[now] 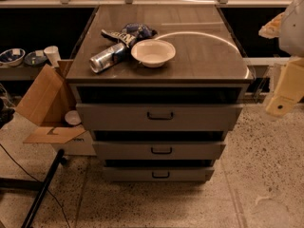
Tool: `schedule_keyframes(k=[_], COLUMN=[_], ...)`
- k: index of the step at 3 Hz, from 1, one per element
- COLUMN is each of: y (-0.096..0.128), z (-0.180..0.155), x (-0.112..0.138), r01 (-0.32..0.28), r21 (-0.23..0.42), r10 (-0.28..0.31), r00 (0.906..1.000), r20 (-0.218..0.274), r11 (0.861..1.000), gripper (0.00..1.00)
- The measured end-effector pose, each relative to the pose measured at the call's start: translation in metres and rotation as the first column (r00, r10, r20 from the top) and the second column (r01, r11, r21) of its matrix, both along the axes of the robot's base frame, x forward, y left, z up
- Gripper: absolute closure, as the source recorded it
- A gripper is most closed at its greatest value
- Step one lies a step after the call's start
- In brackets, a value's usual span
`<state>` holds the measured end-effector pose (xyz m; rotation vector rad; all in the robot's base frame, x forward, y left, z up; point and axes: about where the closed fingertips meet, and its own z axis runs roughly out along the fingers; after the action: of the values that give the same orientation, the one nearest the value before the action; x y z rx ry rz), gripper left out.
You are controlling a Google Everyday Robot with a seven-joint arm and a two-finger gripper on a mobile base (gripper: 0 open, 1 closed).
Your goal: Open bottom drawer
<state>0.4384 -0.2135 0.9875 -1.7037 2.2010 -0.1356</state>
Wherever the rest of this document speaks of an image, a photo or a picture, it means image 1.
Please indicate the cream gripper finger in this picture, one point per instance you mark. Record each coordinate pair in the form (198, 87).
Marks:
(289, 89)

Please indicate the grey bottom drawer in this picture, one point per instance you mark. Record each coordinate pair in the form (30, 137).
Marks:
(200, 174)

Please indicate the grey drawer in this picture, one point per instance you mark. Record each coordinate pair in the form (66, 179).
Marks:
(200, 174)
(159, 117)
(158, 150)

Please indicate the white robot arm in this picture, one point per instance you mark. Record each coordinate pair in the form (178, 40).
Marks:
(288, 27)

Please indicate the grey drawer cabinet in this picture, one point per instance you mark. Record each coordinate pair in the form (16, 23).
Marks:
(206, 70)

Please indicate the grey middle drawer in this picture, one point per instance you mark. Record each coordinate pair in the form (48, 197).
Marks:
(158, 150)

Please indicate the grey top drawer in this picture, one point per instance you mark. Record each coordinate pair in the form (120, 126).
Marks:
(159, 117)

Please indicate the white paper bowl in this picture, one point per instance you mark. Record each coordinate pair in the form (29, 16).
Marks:
(153, 53)

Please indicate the blue crumpled chip bag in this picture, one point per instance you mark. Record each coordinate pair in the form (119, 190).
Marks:
(130, 34)

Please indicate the silver blue drink can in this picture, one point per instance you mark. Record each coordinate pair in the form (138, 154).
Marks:
(108, 58)

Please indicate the white bowl in box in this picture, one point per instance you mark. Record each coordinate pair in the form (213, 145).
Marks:
(73, 118)

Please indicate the brown cardboard box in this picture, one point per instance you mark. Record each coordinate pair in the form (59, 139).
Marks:
(45, 104)

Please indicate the white paper cup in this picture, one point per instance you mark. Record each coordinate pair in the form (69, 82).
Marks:
(53, 55)

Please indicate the dark blue bowl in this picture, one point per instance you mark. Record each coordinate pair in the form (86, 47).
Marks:
(36, 58)

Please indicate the black metal stand leg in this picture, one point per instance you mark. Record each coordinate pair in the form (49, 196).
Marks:
(40, 187)

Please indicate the blue patterned bowl left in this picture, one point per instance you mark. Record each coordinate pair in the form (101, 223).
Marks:
(12, 57)

